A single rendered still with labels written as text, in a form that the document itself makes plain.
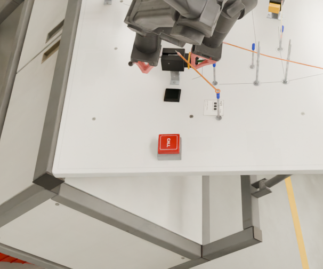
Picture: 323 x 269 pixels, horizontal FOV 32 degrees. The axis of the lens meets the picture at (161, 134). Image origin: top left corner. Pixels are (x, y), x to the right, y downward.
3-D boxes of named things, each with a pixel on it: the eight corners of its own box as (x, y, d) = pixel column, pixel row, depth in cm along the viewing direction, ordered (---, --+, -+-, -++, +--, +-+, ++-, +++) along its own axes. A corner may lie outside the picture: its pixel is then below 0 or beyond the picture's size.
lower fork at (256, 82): (260, 86, 145) (263, 46, 133) (253, 86, 145) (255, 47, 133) (259, 80, 146) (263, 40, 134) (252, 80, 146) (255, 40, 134)
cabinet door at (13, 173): (-20, 216, 165) (45, 174, 144) (15, 73, 196) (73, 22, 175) (-14, 218, 166) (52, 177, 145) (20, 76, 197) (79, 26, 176)
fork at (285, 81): (289, 84, 144) (294, 45, 132) (282, 84, 144) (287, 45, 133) (288, 78, 145) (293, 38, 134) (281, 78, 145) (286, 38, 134)
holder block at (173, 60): (164, 58, 146) (162, 47, 143) (185, 59, 145) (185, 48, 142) (162, 70, 144) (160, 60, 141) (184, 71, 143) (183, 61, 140)
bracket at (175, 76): (171, 71, 150) (170, 57, 146) (180, 71, 150) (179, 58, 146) (169, 84, 148) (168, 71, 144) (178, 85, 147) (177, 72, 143)
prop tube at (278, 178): (257, 191, 167) (337, 143, 146) (256, 183, 169) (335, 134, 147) (265, 194, 168) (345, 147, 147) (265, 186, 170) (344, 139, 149)
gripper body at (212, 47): (220, 31, 140) (234, 12, 134) (217, 63, 134) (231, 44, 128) (196, 23, 138) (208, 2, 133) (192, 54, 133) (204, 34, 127)
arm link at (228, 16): (214, 2, 124) (233, 20, 124) (231, -10, 128) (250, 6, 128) (201, 23, 130) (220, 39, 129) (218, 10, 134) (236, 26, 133)
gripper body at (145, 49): (162, 37, 144) (164, 15, 138) (156, 67, 138) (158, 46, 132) (137, 32, 144) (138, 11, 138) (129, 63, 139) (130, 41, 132)
